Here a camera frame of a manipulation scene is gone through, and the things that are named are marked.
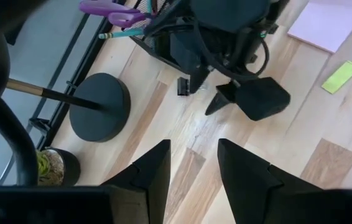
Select white globe table lamp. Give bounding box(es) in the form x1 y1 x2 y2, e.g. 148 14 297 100
0 34 132 143

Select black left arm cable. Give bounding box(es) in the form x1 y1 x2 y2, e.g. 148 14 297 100
0 74 39 187

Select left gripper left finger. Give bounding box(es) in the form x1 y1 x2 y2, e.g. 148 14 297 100
101 139 172 224

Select black mesh desk organizer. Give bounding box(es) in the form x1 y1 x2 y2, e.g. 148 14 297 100
128 0 201 75

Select small yellow sticky notes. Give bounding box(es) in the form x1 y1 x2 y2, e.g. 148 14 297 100
321 60 352 95

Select black binder clip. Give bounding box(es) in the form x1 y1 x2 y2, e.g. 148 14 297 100
177 77 192 96

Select purple handled scissors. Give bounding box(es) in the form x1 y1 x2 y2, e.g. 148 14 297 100
78 0 154 29

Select small potted green plant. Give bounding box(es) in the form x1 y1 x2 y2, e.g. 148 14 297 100
35 147 81 187

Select pink sticky note pad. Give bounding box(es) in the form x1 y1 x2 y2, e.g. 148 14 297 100
287 0 352 54

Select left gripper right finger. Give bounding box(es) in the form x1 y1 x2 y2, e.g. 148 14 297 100
218 138 322 224

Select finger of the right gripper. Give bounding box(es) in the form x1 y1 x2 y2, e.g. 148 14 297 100
188 67 211 94
205 84 238 116

